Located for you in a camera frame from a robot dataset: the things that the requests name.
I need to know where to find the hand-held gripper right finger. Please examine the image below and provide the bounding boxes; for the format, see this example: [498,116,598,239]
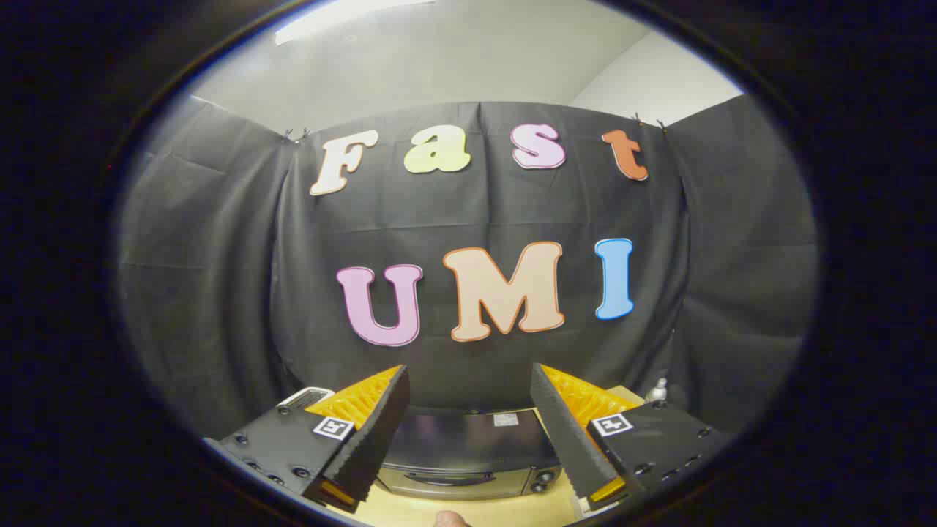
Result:
[529,362,726,517]

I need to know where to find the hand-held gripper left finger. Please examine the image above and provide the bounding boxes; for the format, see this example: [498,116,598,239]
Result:
[204,365,411,514]

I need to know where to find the black toaster oven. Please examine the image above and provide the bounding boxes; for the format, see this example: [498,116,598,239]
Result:
[376,408,565,501]

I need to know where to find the white bread toaster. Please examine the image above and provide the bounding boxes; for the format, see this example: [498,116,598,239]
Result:
[277,386,335,411]

